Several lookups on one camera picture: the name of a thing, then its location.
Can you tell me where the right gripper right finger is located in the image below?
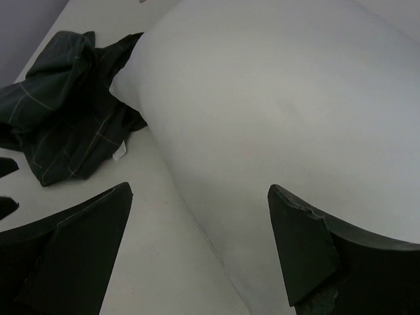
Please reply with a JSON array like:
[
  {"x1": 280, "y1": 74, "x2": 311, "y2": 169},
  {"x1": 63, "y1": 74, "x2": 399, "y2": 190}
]
[{"x1": 268, "y1": 184, "x2": 419, "y2": 314}]

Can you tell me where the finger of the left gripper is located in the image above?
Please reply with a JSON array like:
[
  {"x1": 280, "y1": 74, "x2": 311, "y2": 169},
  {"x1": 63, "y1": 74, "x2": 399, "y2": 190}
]
[
  {"x1": 0, "y1": 157, "x2": 19, "y2": 177},
  {"x1": 0, "y1": 196, "x2": 19, "y2": 220}
]

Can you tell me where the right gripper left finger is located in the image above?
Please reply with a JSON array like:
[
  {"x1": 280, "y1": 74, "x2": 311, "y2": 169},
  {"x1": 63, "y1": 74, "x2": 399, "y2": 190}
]
[{"x1": 1, "y1": 182, "x2": 133, "y2": 314}]

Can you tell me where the dark grey checked pillowcase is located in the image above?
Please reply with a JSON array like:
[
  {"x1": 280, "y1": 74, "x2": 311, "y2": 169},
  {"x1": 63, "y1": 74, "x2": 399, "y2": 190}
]
[{"x1": 1, "y1": 31, "x2": 146, "y2": 186}]

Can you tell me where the white pillow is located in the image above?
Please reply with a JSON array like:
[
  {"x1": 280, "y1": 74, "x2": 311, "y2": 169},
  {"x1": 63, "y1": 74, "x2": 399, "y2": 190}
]
[{"x1": 110, "y1": 1, "x2": 419, "y2": 314}]

